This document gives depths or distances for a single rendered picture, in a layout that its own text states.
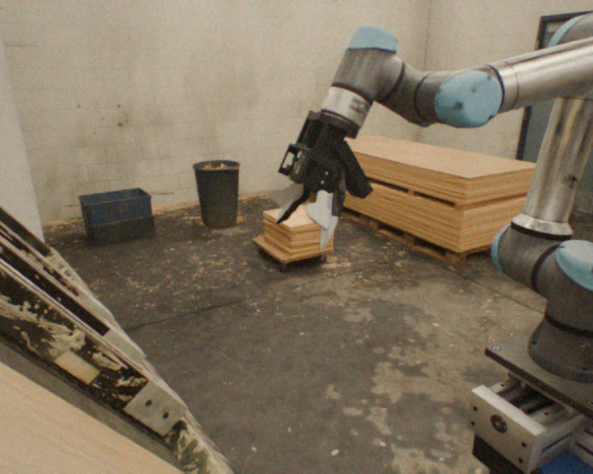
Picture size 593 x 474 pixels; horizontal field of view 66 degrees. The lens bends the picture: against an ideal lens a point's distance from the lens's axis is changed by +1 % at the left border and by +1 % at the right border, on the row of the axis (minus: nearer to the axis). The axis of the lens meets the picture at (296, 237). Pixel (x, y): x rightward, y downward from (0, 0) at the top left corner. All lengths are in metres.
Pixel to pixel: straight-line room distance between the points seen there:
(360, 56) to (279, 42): 5.49
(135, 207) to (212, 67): 2.07
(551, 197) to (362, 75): 0.48
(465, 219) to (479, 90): 3.34
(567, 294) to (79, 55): 5.13
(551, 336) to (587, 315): 0.08
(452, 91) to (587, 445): 0.70
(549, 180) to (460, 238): 3.00
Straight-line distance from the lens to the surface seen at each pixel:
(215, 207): 4.87
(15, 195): 4.21
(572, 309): 0.98
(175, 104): 5.72
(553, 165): 1.03
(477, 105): 0.68
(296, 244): 3.71
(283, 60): 6.26
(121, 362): 0.91
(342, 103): 0.74
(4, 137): 4.13
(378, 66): 0.76
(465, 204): 3.94
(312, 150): 0.70
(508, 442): 1.00
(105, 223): 4.67
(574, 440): 1.07
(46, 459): 0.52
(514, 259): 1.06
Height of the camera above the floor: 1.58
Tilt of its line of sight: 20 degrees down
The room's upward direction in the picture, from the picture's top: straight up
